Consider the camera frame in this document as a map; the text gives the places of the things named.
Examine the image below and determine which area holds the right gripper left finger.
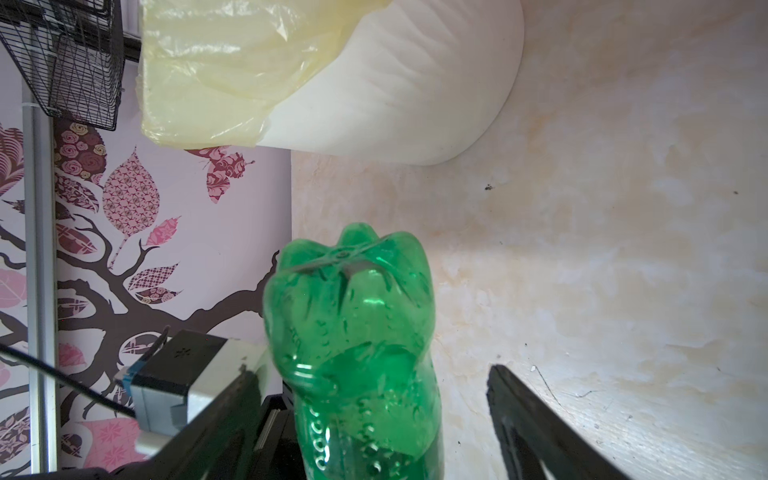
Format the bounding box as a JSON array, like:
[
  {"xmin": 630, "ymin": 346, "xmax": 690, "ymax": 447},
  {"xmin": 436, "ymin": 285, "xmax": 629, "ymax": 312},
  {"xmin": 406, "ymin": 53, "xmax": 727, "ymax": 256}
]
[{"xmin": 113, "ymin": 370, "xmax": 262, "ymax": 479}]

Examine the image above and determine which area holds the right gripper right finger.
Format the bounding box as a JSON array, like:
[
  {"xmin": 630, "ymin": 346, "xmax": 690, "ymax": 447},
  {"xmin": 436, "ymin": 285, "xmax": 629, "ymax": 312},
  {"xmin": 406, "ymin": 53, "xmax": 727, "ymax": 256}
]
[{"xmin": 487, "ymin": 364, "xmax": 628, "ymax": 480}]

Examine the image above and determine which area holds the green bottle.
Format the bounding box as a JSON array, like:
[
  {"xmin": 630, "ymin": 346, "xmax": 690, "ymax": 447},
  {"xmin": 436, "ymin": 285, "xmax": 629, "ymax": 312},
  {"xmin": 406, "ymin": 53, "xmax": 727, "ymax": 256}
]
[{"xmin": 263, "ymin": 223, "xmax": 444, "ymax": 479}]

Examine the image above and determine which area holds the yellow plastic bin liner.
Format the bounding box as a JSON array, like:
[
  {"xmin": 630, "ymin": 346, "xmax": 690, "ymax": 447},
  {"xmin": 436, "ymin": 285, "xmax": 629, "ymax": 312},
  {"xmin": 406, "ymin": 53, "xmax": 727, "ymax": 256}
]
[{"xmin": 137, "ymin": 1, "xmax": 388, "ymax": 150}]

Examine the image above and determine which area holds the white ribbed trash bin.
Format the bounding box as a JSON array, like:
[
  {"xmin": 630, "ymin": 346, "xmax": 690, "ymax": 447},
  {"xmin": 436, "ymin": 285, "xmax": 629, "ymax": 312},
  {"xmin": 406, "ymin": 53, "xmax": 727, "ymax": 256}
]
[{"xmin": 260, "ymin": 0, "xmax": 525, "ymax": 166}]

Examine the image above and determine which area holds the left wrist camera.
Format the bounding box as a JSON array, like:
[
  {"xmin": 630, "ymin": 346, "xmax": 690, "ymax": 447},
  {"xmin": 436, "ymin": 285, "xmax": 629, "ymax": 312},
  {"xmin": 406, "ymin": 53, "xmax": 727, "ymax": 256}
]
[{"xmin": 115, "ymin": 330, "xmax": 270, "ymax": 457}]

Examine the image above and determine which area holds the aluminium rail left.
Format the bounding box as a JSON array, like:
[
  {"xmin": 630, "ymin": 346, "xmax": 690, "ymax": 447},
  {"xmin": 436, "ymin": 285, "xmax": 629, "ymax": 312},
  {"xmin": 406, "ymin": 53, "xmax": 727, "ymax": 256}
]
[{"xmin": 22, "ymin": 85, "xmax": 60, "ymax": 474}]

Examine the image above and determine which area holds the black wire mesh basket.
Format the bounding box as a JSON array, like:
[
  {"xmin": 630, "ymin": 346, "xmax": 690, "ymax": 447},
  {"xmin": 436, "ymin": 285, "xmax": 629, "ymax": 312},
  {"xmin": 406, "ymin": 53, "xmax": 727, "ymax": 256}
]
[{"xmin": 1, "ymin": 0, "xmax": 125, "ymax": 131}]

